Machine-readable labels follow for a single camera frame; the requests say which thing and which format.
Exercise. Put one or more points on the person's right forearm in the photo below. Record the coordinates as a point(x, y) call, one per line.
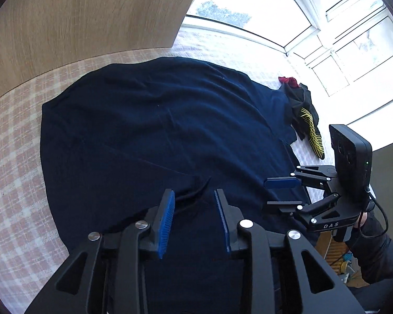
point(376, 255)

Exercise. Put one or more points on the red cloth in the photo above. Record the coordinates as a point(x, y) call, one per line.
point(288, 80)

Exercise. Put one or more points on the black garment yellow pattern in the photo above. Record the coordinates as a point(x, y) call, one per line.
point(299, 99)

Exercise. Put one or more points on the white framed window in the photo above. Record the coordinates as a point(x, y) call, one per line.
point(314, 23)

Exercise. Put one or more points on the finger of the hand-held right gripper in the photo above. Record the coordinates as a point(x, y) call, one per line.
point(281, 206)
point(280, 183)

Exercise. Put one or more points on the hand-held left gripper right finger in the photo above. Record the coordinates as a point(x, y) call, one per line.
point(223, 222)

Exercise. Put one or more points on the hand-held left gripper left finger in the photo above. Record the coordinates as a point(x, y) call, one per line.
point(166, 222)

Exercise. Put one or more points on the pink checked blanket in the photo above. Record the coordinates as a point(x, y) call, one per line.
point(16, 170)

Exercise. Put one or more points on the navy blue shirt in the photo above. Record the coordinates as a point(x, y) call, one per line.
point(150, 121)

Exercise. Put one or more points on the light wooden panel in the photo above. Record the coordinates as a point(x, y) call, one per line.
point(85, 16)

